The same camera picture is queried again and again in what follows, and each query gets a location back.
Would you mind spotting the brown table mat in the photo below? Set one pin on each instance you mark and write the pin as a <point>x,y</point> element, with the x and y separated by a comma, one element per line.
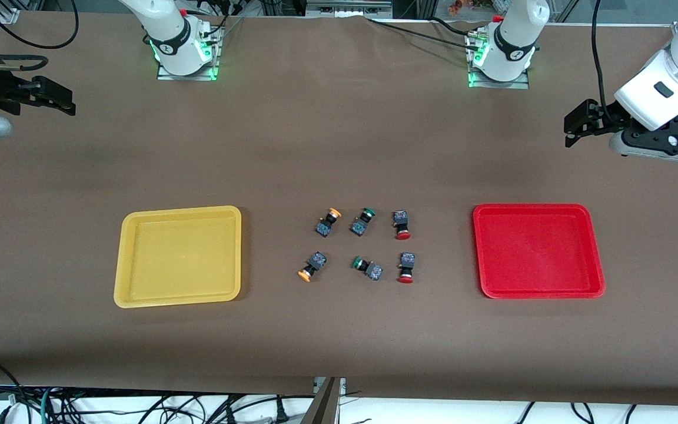
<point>339,147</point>

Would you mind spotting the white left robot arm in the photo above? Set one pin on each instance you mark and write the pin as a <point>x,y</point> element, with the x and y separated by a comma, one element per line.
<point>674,76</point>

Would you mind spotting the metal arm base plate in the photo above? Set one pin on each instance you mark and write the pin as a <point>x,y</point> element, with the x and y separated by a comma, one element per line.
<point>212,65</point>
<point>521,82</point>

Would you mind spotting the yellow mushroom push button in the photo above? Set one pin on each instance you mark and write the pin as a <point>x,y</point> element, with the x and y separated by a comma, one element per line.
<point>317,260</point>
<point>324,227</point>

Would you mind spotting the metal table leg profile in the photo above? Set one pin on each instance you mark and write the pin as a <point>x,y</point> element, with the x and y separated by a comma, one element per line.
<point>326,403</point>

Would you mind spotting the green push button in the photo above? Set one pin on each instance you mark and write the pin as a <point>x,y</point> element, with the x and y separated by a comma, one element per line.
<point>359,227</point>
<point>373,271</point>

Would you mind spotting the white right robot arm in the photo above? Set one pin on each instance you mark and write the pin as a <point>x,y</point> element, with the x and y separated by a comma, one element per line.
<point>168,29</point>

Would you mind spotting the aluminium frame profile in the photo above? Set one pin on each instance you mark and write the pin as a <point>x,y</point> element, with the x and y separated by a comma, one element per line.
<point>348,7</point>

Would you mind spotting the red plastic tray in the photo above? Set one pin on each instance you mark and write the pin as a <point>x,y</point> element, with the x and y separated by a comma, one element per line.
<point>536,253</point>

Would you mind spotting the black power plug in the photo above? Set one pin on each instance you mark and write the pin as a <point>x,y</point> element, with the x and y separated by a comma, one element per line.
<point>281,412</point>

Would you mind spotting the yellow plastic tray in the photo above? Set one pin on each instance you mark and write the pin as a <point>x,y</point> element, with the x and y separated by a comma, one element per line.
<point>179,259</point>

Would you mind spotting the small cylinder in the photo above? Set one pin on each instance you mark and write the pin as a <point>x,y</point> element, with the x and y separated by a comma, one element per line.
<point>401,221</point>
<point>406,260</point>

